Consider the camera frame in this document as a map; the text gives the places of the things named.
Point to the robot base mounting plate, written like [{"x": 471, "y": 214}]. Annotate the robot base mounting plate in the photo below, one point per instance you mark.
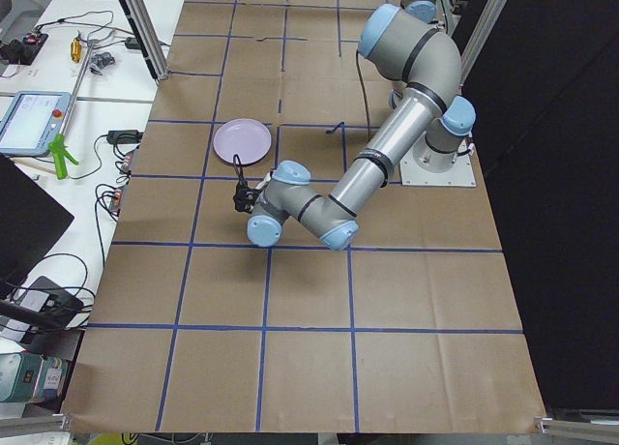
[{"x": 423, "y": 167}]

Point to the aluminium frame post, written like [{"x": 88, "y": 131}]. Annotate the aluminium frame post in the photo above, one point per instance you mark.
[{"x": 136, "y": 13}]

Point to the black monitor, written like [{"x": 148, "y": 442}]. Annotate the black monitor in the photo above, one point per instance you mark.
[{"x": 32, "y": 222}]

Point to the black power adapter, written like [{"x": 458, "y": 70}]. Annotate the black power adapter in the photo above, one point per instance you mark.
[{"x": 116, "y": 137}]

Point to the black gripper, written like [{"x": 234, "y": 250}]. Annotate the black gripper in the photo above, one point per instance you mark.
[{"x": 240, "y": 200}]

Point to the lilac plate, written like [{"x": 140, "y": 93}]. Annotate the lilac plate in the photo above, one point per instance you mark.
[{"x": 249, "y": 139}]

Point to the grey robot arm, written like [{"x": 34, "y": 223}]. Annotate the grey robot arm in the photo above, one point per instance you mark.
[{"x": 403, "y": 49}]

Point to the teach pendant tablet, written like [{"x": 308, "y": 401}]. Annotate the teach pendant tablet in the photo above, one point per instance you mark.
[{"x": 32, "y": 121}]

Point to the brown paper table cover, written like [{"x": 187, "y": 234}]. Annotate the brown paper table cover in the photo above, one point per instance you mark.
[{"x": 271, "y": 271}]

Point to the green clamp tool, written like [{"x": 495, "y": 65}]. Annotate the green clamp tool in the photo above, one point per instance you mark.
[{"x": 60, "y": 155}]

